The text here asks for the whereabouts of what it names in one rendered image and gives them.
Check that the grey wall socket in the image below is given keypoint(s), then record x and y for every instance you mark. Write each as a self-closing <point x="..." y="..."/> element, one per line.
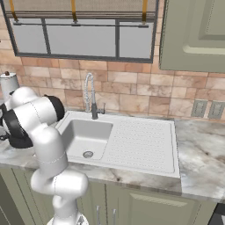
<point x="199" y="108"/>
<point x="216" y="110"/>

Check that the grey spring tap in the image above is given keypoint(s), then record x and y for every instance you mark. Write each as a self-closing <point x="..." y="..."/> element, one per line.
<point x="94" y="110"/>

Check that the beige window blind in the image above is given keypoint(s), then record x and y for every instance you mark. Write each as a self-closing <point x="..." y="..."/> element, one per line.
<point x="96" y="7"/>

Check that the white sink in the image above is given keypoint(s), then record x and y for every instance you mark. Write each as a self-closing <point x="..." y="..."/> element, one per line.
<point x="140" y="143"/>

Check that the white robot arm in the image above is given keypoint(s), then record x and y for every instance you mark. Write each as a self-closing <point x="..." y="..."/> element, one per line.
<point x="48" y="140"/>

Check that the green base cupboard door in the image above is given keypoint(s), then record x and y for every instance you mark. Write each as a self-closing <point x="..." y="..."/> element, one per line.
<point x="158" y="209"/>
<point x="26" y="202"/>
<point x="98" y="196"/>

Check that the black appliance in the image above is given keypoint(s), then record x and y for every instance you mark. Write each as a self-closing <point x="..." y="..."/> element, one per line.
<point x="219" y="215"/>

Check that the grey framed window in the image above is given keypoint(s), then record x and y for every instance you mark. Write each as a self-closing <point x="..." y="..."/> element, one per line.
<point x="82" y="39"/>

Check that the white paper towel roll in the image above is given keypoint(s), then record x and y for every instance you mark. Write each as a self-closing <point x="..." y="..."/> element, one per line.
<point x="9" y="85"/>

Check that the metal sink drain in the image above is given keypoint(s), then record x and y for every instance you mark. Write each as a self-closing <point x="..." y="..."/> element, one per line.
<point x="88" y="154"/>

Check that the green wall cupboard door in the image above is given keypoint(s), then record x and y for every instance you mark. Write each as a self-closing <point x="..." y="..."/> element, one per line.
<point x="193" y="35"/>

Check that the black pot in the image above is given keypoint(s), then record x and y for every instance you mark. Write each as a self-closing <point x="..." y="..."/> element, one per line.
<point x="21" y="143"/>

